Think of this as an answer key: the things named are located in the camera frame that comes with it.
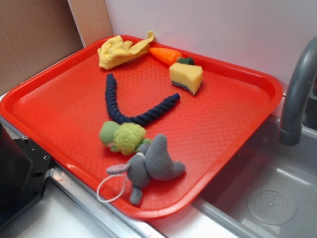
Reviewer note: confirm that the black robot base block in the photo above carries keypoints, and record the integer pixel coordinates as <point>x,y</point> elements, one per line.
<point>24,170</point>

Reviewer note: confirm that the yellow sponge with dark base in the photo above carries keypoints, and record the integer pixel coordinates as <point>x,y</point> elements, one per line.
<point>187,76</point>

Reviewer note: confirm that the red plastic tray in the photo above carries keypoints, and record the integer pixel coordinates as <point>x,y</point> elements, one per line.
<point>63,109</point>

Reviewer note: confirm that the green plush toy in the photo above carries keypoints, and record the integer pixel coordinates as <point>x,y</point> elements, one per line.
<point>125,138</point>

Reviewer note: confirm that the grey plush elephant toy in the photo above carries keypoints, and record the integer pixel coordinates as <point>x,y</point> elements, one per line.
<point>151,162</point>

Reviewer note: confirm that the orange toy carrot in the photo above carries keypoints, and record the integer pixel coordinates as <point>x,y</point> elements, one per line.
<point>169,56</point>

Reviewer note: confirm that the yellow crumpled cloth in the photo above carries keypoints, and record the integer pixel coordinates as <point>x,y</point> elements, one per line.
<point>115,51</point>

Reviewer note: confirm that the grey plastic toy sink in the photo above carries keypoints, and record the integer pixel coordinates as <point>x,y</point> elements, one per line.
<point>266,190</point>

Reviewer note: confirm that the grey toy faucet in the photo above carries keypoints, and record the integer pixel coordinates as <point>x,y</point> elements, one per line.
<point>300,104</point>

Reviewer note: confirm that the brown cardboard panel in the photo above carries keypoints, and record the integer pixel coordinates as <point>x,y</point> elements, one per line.
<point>34,34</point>

